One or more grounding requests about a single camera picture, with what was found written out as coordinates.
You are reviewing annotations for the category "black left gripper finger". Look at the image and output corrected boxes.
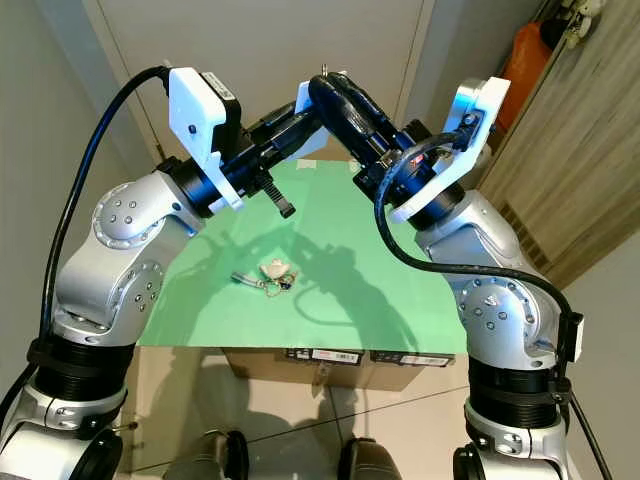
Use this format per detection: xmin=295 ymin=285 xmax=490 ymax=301
xmin=258 ymin=174 xmax=298 ymax=220
xmin=265 ymin=80 xmax=323 ymax=161

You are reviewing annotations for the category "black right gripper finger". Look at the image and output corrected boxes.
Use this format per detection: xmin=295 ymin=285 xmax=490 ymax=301
xmin=307 ymin=82 xmax=391 ymax=166
xmin=318 ymin=71 xmax=406 ymax=141

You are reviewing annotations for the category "green table board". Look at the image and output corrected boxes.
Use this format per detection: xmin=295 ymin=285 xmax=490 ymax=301
xmin=135 ymin=157 xmax=471 ymax=354

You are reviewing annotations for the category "orange bag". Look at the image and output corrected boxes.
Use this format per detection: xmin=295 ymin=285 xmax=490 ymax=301
xmin=498 ymin=20 xmax=557 ymax=109

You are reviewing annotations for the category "wooden cabinet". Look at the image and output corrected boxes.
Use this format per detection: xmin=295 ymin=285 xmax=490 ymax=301
xmin=468 ymin=0 xmax=640 ymax=293

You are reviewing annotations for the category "black robot left leg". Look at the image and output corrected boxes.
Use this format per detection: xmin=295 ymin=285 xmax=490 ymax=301
xmin=183 ymin=429 xmax=252 ymax=480

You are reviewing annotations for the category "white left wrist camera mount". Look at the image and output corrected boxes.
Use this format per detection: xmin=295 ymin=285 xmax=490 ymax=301
xmin=168 ymin=66 xmax=243 ymax=213

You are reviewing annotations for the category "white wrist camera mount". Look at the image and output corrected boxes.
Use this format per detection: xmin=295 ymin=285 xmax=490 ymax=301
xmin=390 ymin=77 xmax=511 ymax=223
xmin=168 ymin=66 xmax=243 ymax=213

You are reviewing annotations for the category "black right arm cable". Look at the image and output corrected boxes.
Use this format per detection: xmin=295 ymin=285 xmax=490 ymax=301
xmin=372 ymin=130 xmax=613 ymax=480

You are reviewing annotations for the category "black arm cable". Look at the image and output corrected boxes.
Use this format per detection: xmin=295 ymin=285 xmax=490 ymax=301
xmin=372 ymin=130 xmax=613 ymax=480
xmin=40 ymin=64 xmax=173 ymax=343

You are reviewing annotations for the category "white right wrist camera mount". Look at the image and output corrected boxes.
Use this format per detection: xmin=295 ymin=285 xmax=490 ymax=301
xmin=390 ymin=77 xmax=511 ymax=223

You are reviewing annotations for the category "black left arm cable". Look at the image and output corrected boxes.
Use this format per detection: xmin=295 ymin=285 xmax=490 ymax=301
xmin=40 ymin=64 xmax=173 ymax=343

